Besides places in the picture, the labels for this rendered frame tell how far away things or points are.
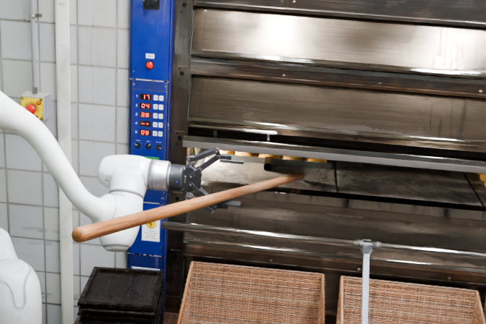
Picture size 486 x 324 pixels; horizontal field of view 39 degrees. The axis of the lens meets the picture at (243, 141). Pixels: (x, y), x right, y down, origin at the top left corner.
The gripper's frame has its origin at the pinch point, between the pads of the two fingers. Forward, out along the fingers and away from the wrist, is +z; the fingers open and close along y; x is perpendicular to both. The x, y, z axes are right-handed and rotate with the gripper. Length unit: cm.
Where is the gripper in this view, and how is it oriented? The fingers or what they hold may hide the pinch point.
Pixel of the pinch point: (238, 182)
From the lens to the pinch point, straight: 204.7
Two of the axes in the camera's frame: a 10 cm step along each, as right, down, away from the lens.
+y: -0.7, 9.5, 3.1
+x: -0.8, 3.0, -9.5
